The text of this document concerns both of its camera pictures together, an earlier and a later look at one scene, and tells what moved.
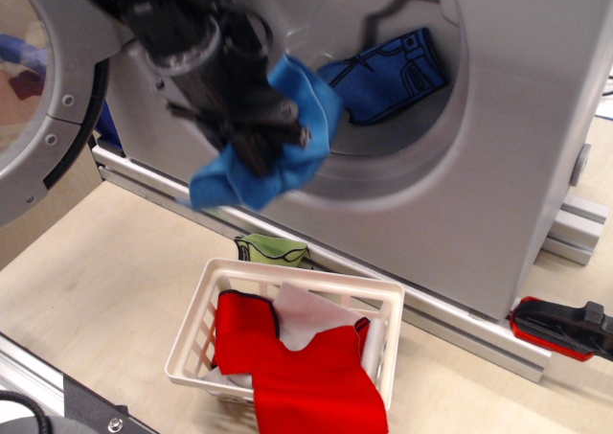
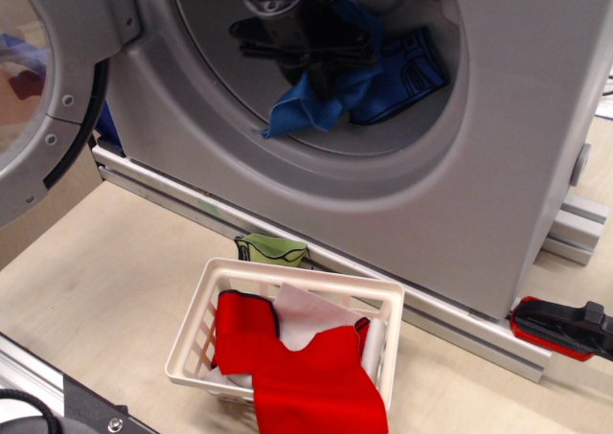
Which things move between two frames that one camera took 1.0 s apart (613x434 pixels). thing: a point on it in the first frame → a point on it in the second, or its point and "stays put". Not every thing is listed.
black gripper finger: [261, 141] → [325, 74]
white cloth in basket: [300, 314] stays put
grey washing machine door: [56, 37] stays put
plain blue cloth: [231, 178] → [305, 104]
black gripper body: [221, 63] → [305, 39]
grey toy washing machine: [458, 190] stays put
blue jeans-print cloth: [376, 83] stays put
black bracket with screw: [103, 415] stays put
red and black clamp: [572, 331] stays put
